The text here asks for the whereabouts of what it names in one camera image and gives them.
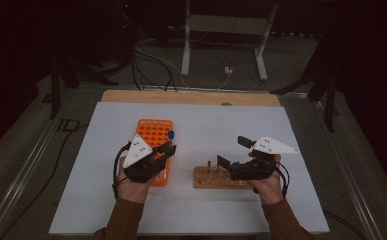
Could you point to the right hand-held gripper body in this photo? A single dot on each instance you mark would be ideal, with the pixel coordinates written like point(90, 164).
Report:
point(251, 170)

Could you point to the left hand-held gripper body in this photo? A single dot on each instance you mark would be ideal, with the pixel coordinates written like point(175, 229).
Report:
point(141, 166)

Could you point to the blue capped test tube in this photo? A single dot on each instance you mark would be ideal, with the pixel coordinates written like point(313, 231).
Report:
point(171, 134)
point(236, 163)

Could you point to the orange plastic test tube rack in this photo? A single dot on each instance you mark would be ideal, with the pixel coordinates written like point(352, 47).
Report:
point(154, 131)

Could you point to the wooden test tube rack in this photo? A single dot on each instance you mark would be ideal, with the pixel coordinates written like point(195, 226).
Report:
point(207, 181)

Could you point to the person's left hand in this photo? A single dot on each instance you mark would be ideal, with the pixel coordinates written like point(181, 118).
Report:
point(132, 191)

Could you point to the person's right hand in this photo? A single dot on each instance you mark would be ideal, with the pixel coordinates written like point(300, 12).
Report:
point(269, 190)

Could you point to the white table sheet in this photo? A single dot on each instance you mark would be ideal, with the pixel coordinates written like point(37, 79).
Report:
point(214, 126)

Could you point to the wooden table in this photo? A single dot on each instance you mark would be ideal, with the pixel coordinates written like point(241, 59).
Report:
point(181, 97)

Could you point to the white plug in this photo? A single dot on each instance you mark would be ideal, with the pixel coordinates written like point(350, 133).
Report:
point(228, 70)

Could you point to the grey metal stand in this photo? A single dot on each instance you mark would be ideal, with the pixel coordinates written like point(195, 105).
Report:
point(227, 25)

